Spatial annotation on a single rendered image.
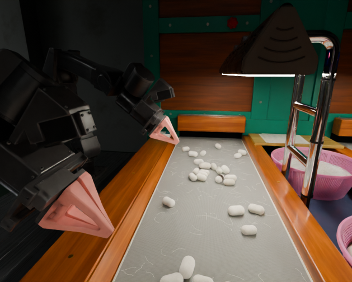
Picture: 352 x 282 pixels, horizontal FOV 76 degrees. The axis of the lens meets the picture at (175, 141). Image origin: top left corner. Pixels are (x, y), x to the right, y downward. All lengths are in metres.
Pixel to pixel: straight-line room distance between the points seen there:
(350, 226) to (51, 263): 0.54
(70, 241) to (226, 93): 0.86
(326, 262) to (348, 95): 0.89
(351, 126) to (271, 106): 0.32
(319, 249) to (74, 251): 0.40
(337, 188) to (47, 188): 0.74
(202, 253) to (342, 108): 0.96
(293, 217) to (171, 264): 0.26
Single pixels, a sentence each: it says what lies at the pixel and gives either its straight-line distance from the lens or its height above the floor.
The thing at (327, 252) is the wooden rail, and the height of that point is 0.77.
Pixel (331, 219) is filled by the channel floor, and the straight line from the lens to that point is 0.75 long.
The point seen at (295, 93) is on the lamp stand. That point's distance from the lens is 0.69.
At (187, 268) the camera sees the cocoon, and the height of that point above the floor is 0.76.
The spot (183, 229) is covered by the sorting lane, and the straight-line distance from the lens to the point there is 0.49.
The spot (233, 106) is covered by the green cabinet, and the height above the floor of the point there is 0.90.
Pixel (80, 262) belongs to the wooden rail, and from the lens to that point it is 0.42.
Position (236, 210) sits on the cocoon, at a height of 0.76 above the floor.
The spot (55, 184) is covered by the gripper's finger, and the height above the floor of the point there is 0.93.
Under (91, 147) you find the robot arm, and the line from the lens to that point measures 0.82.
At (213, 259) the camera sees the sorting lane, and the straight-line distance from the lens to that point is 0.44.
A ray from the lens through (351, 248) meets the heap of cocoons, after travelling 0.55.
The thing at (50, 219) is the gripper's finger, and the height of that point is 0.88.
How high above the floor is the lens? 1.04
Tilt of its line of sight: 17 degrees down
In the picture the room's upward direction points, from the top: straight up
